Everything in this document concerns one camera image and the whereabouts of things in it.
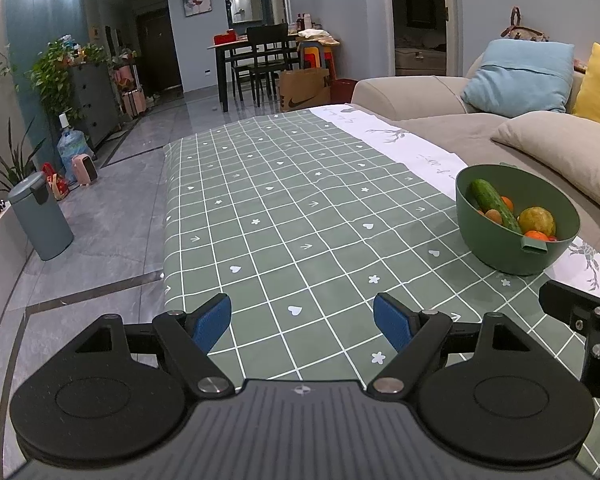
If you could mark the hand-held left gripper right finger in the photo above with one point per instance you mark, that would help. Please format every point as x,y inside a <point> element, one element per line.
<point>392,320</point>

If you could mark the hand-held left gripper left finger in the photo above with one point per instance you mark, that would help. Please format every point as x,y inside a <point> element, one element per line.
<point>212,322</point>

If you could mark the green colander bowl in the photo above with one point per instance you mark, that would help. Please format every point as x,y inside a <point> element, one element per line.
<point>505,250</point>

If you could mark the yellow-green round fruit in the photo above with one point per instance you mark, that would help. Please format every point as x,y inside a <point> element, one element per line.
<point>536,220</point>

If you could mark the beige cushion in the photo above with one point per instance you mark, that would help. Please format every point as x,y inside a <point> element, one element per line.
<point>570,145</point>

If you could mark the green cucumber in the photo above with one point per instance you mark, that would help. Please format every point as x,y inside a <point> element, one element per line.
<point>490,200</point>

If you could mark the green checked tablecloth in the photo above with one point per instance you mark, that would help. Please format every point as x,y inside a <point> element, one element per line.
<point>305,185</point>

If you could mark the white printed cloth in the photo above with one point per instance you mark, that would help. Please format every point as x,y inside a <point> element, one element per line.
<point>380,130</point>

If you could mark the pink space heater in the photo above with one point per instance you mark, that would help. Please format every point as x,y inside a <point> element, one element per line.
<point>85,170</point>

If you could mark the light blue cushion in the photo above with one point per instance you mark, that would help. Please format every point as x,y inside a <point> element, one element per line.
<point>520,75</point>

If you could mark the grey-blue trash can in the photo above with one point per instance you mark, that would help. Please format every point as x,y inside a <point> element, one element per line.
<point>40,220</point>

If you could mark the white low cabinet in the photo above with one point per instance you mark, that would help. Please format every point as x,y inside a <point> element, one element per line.
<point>0,255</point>

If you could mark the blue water bottle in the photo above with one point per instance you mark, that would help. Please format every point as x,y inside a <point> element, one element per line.
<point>72,147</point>

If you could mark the beige sofa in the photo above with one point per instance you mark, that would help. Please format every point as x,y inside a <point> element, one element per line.
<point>420,92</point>

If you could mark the pink suitcase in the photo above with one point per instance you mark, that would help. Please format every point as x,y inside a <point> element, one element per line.
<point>134,102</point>

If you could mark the red bin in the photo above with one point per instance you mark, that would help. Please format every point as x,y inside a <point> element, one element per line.
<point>344,91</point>

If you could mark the brown handbag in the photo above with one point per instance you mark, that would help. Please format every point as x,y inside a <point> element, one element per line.
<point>525,34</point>

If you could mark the brown paper shopping bag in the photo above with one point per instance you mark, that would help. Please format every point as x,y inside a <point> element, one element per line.
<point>305,90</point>

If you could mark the grey drawer cabinet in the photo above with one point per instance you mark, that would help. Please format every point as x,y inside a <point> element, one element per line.
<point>95,105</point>

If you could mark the spiky-leaf potted plant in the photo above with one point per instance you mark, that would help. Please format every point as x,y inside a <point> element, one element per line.
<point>10,167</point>

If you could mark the black dining chair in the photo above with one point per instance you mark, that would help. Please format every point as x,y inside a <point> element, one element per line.
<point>270,35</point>
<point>242,67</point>

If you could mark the cluttered storage rack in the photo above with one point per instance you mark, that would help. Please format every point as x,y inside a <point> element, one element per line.
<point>125,72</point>

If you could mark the bed with light bedding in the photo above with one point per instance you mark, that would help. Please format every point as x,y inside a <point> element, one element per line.
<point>420,55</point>

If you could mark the stack of coloured stools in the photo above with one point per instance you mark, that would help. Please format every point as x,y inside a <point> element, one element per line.
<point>317,57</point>

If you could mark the dark entrance door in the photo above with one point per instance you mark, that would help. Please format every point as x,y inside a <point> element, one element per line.
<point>157,55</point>

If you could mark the dark dining table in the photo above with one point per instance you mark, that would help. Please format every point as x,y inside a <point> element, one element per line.
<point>240,45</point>

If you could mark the red box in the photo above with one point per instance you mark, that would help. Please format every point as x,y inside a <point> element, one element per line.
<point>225,37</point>

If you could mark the trailing green houseplant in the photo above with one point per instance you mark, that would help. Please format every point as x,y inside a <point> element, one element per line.
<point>55,75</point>

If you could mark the white folded cloth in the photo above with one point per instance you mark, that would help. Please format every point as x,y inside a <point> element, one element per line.
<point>314,34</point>

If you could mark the wall mirror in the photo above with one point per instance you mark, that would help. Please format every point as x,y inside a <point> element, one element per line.
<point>245,5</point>

